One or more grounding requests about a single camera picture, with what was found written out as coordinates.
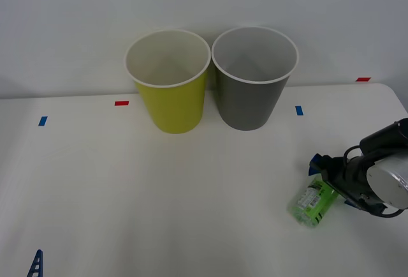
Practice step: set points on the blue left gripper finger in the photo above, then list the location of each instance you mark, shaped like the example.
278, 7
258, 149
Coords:
35, 265

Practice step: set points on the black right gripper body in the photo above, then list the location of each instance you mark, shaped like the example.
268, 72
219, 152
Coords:
338, 175

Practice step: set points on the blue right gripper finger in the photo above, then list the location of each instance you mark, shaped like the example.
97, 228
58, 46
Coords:
314, 163
352, 203

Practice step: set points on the clear bottle with green label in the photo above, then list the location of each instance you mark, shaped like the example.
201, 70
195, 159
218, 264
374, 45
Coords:
310, 205

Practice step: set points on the silver and black right arm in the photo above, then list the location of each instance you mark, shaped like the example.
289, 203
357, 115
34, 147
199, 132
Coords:
385, 178

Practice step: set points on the yellow-green plastic bin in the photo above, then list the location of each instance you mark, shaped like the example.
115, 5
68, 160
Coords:
173, 108

